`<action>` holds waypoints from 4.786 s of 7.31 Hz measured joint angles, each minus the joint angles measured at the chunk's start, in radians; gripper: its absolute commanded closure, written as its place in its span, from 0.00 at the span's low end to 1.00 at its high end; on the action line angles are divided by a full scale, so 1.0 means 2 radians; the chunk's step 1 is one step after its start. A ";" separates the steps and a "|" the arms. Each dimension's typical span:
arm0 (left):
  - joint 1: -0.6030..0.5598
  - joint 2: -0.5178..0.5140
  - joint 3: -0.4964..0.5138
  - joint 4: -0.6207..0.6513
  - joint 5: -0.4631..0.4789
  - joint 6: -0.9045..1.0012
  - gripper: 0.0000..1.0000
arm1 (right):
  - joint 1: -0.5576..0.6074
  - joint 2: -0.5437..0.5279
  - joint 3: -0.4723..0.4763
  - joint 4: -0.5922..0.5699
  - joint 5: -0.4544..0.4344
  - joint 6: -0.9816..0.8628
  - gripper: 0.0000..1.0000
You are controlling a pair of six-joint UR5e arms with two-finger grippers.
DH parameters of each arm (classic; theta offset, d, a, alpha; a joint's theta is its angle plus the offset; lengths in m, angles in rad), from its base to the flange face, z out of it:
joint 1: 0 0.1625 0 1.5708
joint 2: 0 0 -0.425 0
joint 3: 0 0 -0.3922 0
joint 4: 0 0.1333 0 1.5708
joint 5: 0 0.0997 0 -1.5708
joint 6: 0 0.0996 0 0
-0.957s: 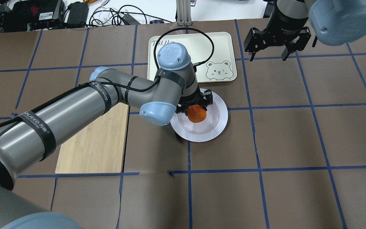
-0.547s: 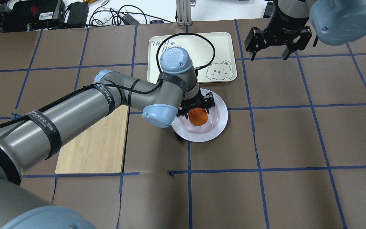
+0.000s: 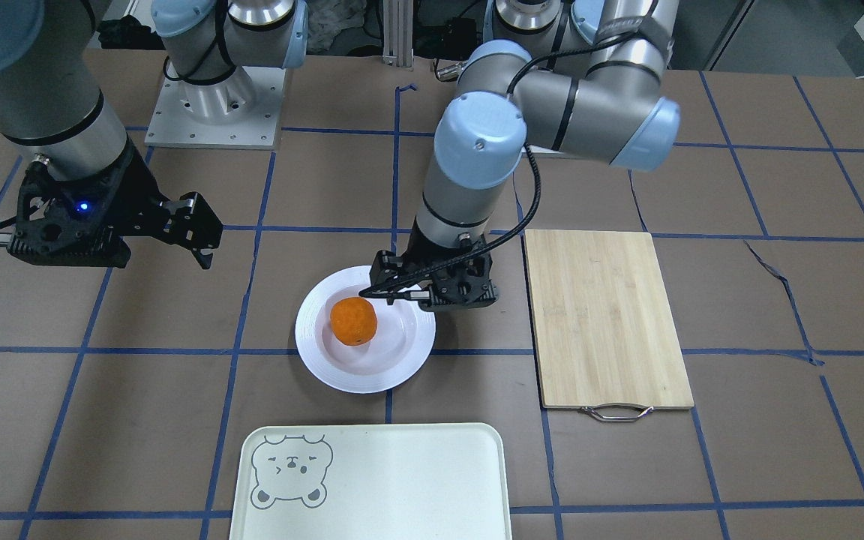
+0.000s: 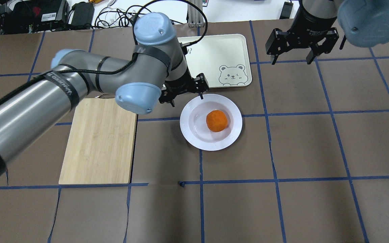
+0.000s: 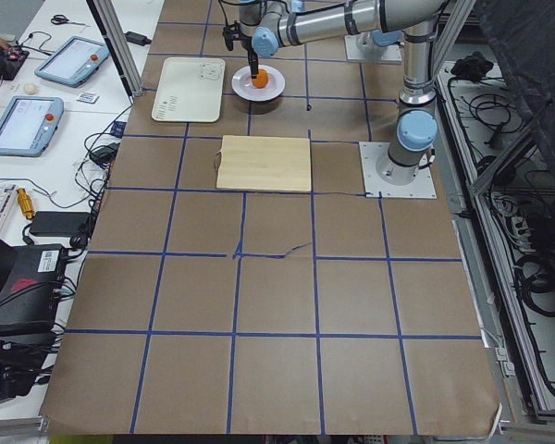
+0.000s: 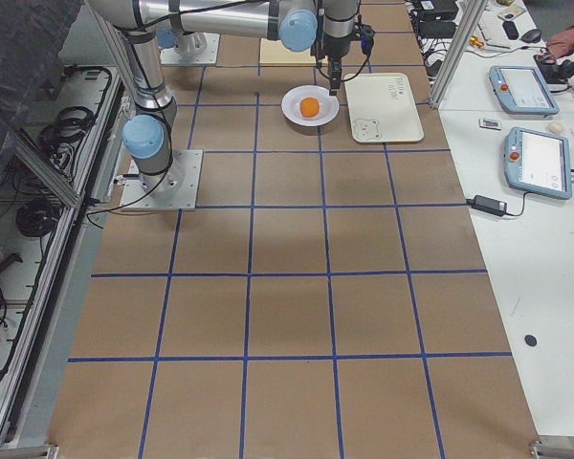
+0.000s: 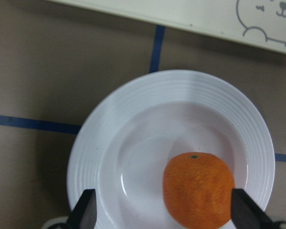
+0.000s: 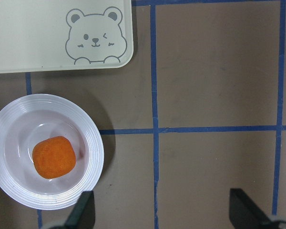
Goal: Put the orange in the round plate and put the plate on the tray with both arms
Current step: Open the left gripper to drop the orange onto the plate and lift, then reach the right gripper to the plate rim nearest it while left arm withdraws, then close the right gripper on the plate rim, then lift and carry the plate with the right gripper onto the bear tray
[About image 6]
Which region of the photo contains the small white ball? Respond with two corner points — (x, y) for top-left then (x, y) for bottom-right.
(546, 121), (564, 135)

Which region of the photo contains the small blue white card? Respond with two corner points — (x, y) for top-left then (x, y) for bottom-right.
(478, 118), (502, 131)

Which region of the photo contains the orange fruit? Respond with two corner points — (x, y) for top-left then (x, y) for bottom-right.
(298, 97), (320, 119)

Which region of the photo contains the wooden cutting board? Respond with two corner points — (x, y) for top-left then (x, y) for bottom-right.
(259, 39), (315, 67)

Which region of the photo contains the far blue teach pendant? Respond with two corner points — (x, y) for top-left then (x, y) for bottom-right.
(488, 66), (560, 116)

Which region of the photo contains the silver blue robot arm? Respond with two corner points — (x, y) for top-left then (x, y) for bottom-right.
(89, 1), (374, 118)

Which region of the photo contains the black computer mouse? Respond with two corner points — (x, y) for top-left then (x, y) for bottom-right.
(520, 28), (542, 44)

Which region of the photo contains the white keyboard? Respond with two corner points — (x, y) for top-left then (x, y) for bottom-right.
(477, 11), (511, 50)

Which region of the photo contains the brown paper table cover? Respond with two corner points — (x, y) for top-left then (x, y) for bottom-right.
(49, 1), (536, 458)

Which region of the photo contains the cream rectangular tray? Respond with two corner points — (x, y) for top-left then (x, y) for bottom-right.
(344, 73), (424, 143)

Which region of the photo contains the black power adapter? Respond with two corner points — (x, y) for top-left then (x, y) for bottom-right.
(466, 195), (507, 217)

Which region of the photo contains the aluminium frame post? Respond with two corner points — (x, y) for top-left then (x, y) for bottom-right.
(430, 0), (487, 109)

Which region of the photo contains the blue teach pendant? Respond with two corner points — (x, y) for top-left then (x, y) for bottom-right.
(488, 66), (560, 116)
(503, 127), (572, 200)

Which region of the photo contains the near blue teach pendant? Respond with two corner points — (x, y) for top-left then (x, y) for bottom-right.
(503, 127), (572, 200)

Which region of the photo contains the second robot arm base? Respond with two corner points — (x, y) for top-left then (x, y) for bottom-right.
(156, 29), (208, 57)

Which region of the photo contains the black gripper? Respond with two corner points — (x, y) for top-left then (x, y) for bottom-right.
(320, 33), (352, 96)

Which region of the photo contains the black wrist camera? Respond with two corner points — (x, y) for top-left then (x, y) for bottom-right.
(355, 23), (375, 56)

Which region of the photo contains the black round disc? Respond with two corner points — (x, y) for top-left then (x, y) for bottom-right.
(524, 335), (538, 347)

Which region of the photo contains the white round plate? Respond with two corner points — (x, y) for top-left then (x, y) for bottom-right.
(281, 85), (340, 127)

